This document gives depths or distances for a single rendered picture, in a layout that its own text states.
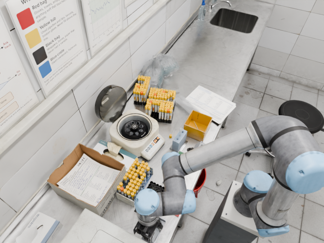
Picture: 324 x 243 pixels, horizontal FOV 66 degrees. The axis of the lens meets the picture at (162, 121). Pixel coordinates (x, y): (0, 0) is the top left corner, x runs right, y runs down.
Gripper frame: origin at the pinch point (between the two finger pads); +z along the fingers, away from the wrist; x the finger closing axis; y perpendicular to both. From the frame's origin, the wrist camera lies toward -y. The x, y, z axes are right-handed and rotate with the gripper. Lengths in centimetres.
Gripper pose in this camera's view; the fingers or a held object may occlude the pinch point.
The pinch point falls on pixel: (151, 227)
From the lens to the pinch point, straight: 113.9
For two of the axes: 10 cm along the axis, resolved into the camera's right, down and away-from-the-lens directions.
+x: 9.0, 3.5, -2.7
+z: -0.2, 6.4, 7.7
